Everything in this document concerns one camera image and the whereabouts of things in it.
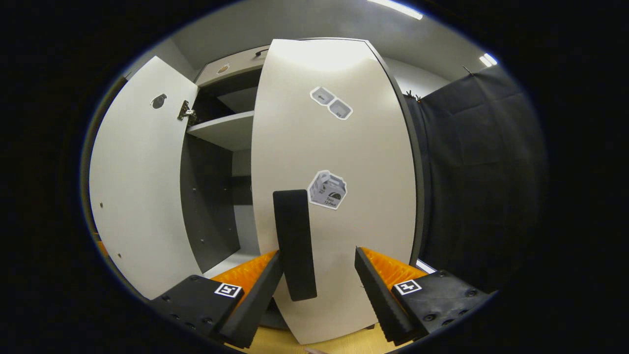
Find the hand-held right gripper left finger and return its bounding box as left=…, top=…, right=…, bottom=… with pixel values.
left=149, top=251, right=284, bottom=349

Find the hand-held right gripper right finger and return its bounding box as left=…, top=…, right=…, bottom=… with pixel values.
left=355, top=247, right=491, bottom=347

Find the white cabinet door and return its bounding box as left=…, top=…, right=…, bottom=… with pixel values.
left=89, top=56, right=205, bottom=300
left=251, top=38, right=418, bottom=345

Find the grey cabinet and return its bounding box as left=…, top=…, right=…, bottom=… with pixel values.
left=179, top=37, right=426, bottom=330

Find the metal door hinge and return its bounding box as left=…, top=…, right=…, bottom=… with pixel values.
left=177, top=100, right=198, bottom=126

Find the black backdrop cloth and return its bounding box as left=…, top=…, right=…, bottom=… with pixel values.
left=404, top=64, right=548, bottom=291

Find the beige drawer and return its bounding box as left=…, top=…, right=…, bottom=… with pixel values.
left=196, top=45, right=271, bottom=87

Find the long ceiling light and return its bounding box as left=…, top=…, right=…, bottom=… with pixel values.
left=368, top=0, right=424, bottom=21

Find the black door handle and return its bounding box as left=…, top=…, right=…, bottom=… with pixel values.
left=273, top=189, right=318, bottom=302

